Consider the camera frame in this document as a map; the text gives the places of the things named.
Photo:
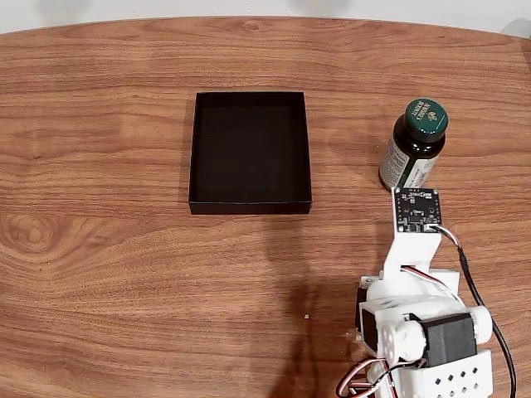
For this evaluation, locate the camera circuit board white mount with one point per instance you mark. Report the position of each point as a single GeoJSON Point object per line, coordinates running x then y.
{"type": "Point", "coordinates": [418, 209]}

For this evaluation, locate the shallow black cardboard box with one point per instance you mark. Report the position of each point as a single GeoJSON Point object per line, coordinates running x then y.
{"type": "Point", "coordinates": [249, 153]}

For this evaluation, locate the green-capped dark pill bottle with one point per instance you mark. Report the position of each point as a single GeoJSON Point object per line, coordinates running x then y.
{"type": "Point", "coordinates": [415, 145]}

